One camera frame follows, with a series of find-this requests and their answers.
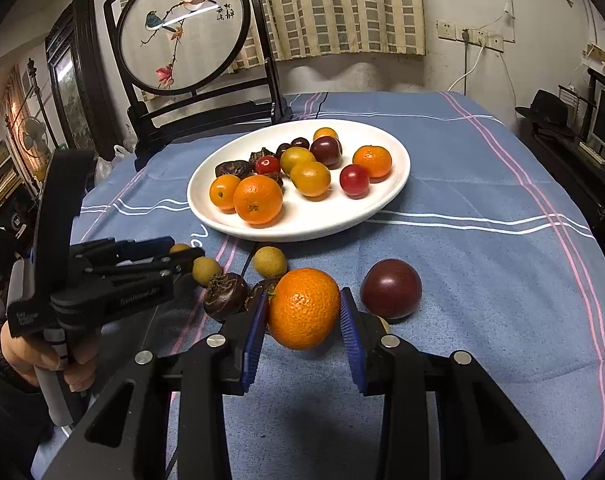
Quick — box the small orange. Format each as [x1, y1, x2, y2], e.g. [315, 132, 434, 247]
[209, 174, 240, 212]
[353, 145, 393, 179]

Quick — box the dark purple plum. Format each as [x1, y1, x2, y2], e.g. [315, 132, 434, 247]
[360, 259, 422, 321]

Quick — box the large mandarin orange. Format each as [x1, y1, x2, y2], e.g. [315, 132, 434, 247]
[268, 268, 341, 350]

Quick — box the red cherry tomato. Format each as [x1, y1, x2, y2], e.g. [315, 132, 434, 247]
[339, 165, 370, 198]
[255, 155, 281, 174]

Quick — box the yellow tomato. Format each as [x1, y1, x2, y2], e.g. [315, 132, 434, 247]
[280, 146, 316, 176]

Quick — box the orange tomato fruit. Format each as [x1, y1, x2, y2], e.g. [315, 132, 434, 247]
[289, 162, 331, 197]

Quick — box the dark red plum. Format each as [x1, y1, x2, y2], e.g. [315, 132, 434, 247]
[310, 136, 343, 169]

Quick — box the small mandarin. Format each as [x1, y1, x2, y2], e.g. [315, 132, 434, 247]
[313, 127, 339, 140]

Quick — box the left hand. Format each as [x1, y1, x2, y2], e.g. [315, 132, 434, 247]
[0, 322, 98, 392]

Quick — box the white plastic bag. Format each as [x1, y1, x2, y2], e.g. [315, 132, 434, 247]
[94, 144, 130, 185]

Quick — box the yellow longan by plum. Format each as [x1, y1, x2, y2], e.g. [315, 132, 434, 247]
[378, 316, 391, 334]

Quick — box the brown water chestnut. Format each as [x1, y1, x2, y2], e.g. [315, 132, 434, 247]
[248, 148, 274, 167]
[203, 273, 248, 323]

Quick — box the standing fan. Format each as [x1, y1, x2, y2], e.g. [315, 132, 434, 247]
[22, 117, 51, 160]

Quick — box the dark water chestnut on plate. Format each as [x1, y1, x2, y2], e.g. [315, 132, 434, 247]
[214, 160, 255, 180]

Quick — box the yellow longan top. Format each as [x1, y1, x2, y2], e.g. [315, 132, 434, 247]
[252, 246, 288, 278]

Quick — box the mandarin orange far right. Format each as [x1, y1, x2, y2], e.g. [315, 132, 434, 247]
[233, 174, 283, 226]

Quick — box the blue striped tablecloth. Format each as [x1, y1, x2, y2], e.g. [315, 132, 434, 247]
[29, 91, 605, 480]

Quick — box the dark framed picture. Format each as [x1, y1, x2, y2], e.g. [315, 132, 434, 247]
[44, 0, 122, 162]

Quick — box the white oval plate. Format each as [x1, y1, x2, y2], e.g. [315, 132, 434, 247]
[186, 119, 411, 243]

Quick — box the dark cherry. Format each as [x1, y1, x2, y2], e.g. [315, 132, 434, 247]
[275, 143, 290, 159]
[290, 136, 310, 150]

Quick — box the round embroidered screen stand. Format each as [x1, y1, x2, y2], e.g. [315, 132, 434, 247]
[103, 0, 293, 169]

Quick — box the beige checked curtain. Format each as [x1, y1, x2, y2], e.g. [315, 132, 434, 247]
[231, 0, 426, 72]

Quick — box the black hat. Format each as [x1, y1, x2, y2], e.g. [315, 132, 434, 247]
[515, 89, 574, 136]

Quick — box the wall power strip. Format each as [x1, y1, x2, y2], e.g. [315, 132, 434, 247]
[436, 20, 504, 53]

